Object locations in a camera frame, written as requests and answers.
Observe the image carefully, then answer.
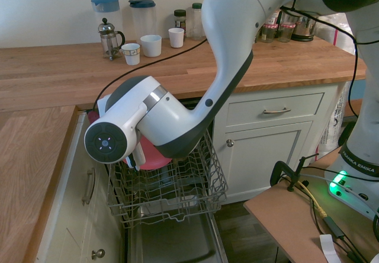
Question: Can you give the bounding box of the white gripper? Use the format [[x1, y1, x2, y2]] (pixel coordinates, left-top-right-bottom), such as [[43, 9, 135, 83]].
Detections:
[[97, 94, 147, 169]]

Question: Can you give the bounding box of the red plate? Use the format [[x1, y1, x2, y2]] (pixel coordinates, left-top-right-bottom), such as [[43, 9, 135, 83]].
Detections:
[[88, 110, 174, 171]]

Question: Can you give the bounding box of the open dishwasher door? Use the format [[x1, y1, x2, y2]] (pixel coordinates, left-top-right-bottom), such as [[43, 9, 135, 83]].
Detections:
[[126, 206, 229, 263]]

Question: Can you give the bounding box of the patterned paper cup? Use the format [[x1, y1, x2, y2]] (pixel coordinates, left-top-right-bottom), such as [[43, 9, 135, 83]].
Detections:
[[121, 43, 141, 66]]

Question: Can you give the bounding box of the glass French press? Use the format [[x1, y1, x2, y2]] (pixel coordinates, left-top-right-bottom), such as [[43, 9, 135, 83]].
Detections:
[[97, 17, 126, 62]]

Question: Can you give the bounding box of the wide white cup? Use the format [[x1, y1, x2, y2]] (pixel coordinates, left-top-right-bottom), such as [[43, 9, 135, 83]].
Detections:
[[139, 34, 163, 58]]

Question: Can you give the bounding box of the clear pitcher blue lid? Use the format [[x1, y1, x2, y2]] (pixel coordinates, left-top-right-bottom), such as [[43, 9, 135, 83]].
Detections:
[[90, 0, 121, 43], [128, 0, 157, 39]]

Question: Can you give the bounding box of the small white cup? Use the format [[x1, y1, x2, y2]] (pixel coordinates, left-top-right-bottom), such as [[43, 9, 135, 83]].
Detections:
[[168, 27, 185, 49]]

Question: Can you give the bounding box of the white corner cabinet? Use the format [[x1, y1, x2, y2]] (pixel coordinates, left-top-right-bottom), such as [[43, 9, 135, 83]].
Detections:
[[34, 105, 127, 263]]

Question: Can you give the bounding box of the dark lid spice jar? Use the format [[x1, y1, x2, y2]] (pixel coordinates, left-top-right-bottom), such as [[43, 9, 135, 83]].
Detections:
[[173, 9, 188, 39]]

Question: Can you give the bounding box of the green lid glass jar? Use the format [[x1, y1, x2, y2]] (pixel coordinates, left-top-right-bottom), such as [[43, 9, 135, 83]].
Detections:
[[190, 2, 205, 41]]

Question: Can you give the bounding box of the white cabinet drawer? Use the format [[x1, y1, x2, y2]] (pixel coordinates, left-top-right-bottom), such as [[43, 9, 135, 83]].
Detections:
[[226, 92, 326, 128]]

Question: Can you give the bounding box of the white cabinet door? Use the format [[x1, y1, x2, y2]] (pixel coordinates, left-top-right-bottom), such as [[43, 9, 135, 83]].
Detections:
[[224, 120, 315, 199]]

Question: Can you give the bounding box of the red gingham lid jar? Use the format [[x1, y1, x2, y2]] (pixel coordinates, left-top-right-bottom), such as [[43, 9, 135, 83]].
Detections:
[[277, 21, 296, 43], [261, 22, 280, 44]]

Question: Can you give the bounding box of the black clamp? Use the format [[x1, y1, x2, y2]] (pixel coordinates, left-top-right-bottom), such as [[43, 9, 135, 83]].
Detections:
[[270, 153, 320, 193]]

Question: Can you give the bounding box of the stainless steel kettle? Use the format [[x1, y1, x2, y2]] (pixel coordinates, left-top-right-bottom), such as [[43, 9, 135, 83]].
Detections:
[[291, 10, 320, 43]]

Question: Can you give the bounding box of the white printed plastic bag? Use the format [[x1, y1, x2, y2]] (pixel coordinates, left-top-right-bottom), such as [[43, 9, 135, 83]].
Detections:
[[317, 81, 352, 158]]

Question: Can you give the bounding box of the clear plastic bag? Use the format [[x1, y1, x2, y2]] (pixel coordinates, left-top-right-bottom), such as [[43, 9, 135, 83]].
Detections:
[[313, 11, 356, 56]]

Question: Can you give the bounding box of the white paper strip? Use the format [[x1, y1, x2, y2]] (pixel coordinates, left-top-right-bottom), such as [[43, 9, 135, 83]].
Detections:
[[319, 233, 342, 263]]

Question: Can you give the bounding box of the long black camera cable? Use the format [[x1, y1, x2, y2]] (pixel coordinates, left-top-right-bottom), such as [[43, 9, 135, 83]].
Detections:
[[92, 37, 208, 112]]

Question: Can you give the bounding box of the metal bar cabinet handle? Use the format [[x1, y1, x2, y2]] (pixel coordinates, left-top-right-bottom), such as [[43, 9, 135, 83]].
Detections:
[[81, 167, 97, 207]]

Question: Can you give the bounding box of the metal wire dishwasher rack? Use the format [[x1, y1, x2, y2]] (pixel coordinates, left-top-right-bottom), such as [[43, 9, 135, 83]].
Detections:
[[105, 129, 229, 229]]

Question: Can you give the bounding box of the metal drawer handle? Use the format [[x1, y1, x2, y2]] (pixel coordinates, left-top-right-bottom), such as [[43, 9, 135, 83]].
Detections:
[[263, 107, 292, 116]]

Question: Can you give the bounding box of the yellow cable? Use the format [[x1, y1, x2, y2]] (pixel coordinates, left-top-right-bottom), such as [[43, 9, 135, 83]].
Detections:
[[297, 179, 330, 217]]

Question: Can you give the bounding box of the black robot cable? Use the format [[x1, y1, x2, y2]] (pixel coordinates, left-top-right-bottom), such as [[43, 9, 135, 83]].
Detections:
[[279, 0, 368, 119]]

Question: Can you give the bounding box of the grey cable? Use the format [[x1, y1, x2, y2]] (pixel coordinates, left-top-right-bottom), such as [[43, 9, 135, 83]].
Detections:
[[301, 172, 379, 220]]

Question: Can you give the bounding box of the black adapter cable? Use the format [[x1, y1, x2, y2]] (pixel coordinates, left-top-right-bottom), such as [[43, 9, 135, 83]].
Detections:
[[322, 214, 370, 263]]

